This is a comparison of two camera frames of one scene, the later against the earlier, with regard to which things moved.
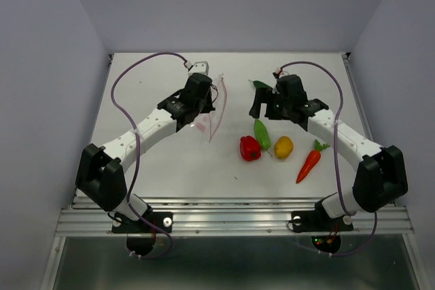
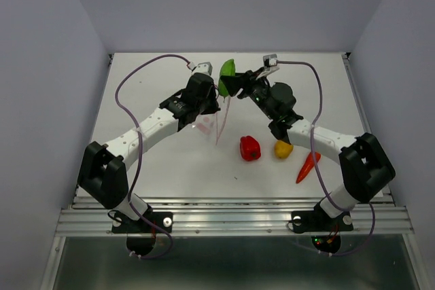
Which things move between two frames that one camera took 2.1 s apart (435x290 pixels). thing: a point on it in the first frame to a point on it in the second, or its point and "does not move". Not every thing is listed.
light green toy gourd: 262,134 to 228,68
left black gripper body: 204,105 does not move
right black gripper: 262,96 to 234,83
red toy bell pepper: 250,149 does not move
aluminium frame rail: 230,216 does not move
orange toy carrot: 311,159 does not move
